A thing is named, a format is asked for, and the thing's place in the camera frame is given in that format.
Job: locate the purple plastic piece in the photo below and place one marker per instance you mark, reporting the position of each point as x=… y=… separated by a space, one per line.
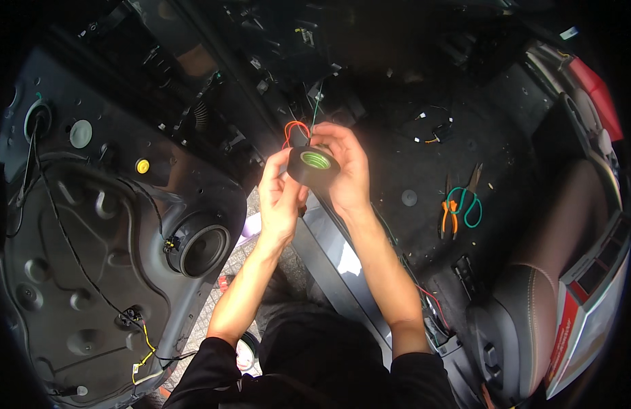
x=251 y=227

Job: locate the grey round plug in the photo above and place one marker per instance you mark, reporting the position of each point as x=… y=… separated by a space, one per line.
x=80 y=134

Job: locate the person's legs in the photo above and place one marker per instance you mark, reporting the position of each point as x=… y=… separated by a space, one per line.
x=290 y=296

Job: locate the grey door sill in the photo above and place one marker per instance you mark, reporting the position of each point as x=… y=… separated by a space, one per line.
x=330 y=255

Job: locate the brown leather car seat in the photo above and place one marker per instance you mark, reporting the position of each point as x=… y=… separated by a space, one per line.
x=540 y=286

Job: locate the red car body panel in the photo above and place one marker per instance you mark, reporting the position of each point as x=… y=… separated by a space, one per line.
x=599 y=97

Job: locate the person's right fingers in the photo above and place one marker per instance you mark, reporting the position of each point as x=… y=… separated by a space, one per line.
x=333 y=135

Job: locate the yellow round plug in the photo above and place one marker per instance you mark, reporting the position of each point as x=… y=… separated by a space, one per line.
x=142 y=166

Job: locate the person's body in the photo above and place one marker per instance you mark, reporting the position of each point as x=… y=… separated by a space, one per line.
x=315 y=373

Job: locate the red and white box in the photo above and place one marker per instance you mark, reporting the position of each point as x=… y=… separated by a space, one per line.
x=586 y=312

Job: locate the person's left hand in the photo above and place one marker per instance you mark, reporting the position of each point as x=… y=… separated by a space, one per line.
x=277 y=214

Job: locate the bare car door panel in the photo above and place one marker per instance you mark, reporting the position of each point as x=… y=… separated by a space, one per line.
x=105 y=266

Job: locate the round door grommet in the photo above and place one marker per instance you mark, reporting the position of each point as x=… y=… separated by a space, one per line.
x=37 y=118

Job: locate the black door speaker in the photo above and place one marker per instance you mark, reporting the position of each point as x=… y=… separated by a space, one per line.
x=203 y=250

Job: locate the grey floor plug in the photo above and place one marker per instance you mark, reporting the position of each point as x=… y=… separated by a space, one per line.
x=409 y=198

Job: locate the black electrical tape roll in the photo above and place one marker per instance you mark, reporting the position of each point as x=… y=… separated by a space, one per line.
x=301 y=173

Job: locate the black seat rail bracket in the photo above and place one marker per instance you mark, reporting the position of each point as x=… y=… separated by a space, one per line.
x=463 y=276

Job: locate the person's right hand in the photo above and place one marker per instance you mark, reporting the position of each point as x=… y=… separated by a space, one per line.
x=352 y=179

